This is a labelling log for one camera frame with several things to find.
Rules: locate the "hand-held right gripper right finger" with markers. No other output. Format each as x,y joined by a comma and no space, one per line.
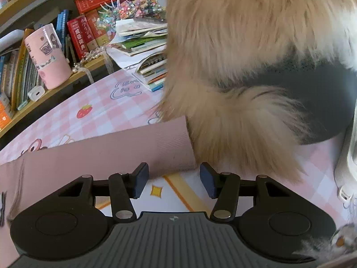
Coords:
207,181

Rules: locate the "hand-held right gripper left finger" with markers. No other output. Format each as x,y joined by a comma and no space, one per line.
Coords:
140,181

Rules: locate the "pink garment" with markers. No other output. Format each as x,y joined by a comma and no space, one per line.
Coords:
97,159

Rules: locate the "pink checked printed tablecloth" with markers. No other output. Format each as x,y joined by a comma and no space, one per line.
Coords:
55,122

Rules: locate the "grey feather cat toy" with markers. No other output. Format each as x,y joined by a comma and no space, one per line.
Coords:
315,247

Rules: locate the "stack of booklets and notebooks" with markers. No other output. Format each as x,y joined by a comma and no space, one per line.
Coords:
142,47

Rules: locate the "wooden bookshelf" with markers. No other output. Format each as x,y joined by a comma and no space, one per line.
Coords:
22,115

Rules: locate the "white charger plug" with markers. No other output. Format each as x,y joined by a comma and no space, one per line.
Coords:
36,93

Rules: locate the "fluffy beige cat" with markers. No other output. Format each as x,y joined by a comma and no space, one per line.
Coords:
237,47

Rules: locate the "dark grey mesh cushion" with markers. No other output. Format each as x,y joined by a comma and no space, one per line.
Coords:
320,97

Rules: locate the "white plastic object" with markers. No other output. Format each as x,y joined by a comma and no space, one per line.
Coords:
348,156

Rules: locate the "pink printed cylinder holder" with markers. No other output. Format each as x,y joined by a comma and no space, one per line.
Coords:
50,61

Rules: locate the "orange box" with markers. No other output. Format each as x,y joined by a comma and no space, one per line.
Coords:
4,115

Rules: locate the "row of colourful thin books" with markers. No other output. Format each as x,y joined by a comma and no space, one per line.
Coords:
19,69

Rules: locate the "blue books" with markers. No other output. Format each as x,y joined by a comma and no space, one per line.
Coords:
62,30

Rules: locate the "colourful bead ornament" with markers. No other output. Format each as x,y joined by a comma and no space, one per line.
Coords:
134,5

